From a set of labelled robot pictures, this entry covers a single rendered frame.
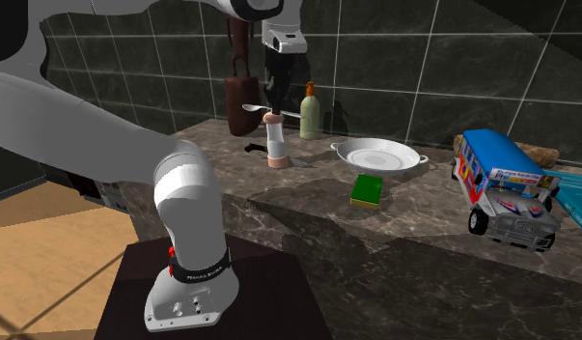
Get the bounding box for silver spoon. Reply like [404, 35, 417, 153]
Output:
[241, 103, 304, 120]

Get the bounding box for brown leather bag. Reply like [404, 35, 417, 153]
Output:
[224, 17, 264, 138]

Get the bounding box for green pump bottle orange top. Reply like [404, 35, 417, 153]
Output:
[299, 80, 321, 141]

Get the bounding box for green and yellow sponge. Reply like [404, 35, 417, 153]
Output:
[349, 173, 384, 212]

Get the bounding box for dark robot stand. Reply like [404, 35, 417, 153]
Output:
[94, 234, 334, 340]

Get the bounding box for colourful toy bus blue roof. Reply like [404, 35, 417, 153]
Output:
[450, 128, 563, 253]

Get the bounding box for blue book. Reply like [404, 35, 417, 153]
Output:
[539, 168, 582, 238]

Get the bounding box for white two-handled pan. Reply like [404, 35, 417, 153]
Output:
[330, 136, 430, 178]

